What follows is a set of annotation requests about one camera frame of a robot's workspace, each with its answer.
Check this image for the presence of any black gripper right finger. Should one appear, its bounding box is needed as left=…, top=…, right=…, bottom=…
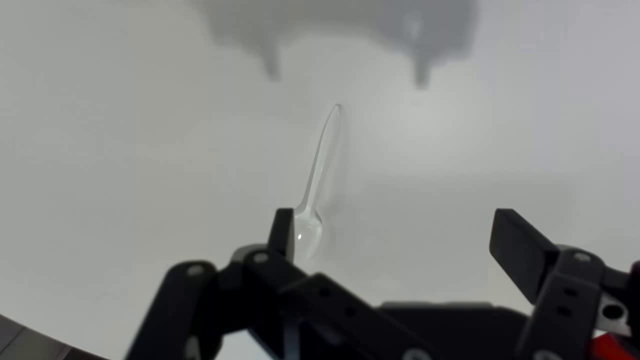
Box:
left=490, top=209, right=561, bottom=305

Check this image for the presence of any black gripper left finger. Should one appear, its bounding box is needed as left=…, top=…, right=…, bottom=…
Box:
left=268, top=209, right=294, bottom=261

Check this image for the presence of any clear plastic spoon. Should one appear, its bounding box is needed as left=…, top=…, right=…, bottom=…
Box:
left=294, top=103, right=344, bottom=262

